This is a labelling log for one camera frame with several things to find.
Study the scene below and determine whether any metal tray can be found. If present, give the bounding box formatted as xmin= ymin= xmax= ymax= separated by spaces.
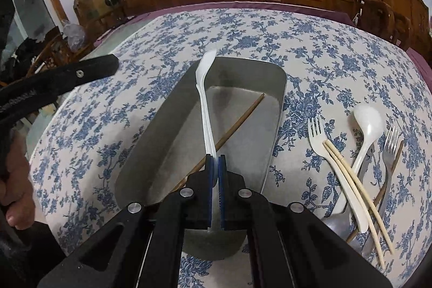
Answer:
xmin=114 ymin=56 xmax=288 ymax=262

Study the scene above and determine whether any black bag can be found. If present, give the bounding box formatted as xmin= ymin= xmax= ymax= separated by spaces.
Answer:
xmin=13 ymin=38 xmax=45 ymax=70

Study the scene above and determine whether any glass door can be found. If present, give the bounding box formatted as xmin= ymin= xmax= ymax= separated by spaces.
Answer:
xmin=7 ymin=0 xmax=59 ymax=40

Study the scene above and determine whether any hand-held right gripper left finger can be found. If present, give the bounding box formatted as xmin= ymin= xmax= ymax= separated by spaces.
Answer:
xmin=36 ymin=154 xmax=217 ymax=288

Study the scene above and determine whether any brown wooden chopstick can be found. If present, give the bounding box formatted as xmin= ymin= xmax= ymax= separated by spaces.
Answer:
xmin=347 ymin=140 xmax=405 ymax=243
xmin=170 ymin=93 xmax=265 ymax=194

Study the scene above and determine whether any metal fork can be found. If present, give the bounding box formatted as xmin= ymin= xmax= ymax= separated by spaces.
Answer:
xmin=362 ymin=125 xmax=401 ymax=257

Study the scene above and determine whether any person's left hand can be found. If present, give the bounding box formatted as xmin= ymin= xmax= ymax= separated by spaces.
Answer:
xmin=0 ymin=134 xmax=36 ymax=229

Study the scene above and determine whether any white plastic spoon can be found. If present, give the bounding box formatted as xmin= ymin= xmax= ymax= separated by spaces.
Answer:
xmin=329 ymin=105 xmax=384 ymax=216

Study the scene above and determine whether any white plastic knife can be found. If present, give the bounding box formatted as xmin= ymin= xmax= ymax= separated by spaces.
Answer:
xmin=195 ymin=49 xmax=218 ymax=235

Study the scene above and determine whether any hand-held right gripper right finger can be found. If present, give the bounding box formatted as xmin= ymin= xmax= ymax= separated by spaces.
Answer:
xmin=218 ymin=154 xmax=394 ymax=288

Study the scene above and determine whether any clear plastic bag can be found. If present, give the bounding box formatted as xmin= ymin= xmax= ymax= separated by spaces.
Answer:
xmin=62 ymin=21 xmax=86 ymax=51

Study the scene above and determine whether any wooden chair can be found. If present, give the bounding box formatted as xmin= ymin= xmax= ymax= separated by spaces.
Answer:
xmin=26 ymin=33 xmax=96 ymax=77

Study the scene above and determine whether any white plastic fork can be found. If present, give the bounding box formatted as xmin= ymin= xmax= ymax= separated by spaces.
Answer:
xmin=308 ymin=116 xmax=369 ymax=233

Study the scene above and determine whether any large cardboard box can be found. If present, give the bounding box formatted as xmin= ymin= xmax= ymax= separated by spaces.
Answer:
xmin=73 ymin=0 xmax=125 ymax=26

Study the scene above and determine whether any blue floral tablecloth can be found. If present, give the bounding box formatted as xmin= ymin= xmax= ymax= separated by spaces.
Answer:
xmin=29 ymin=7 xmax=432 ymax=288

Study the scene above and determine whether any metal spoon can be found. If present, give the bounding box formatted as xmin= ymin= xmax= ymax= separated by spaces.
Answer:
xmin=323 ymin=144 xmax=376 ymax=242

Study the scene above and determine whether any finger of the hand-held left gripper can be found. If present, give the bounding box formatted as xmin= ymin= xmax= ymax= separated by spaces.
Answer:
xmin=20 ymin=54 xmax=120 ymax=99

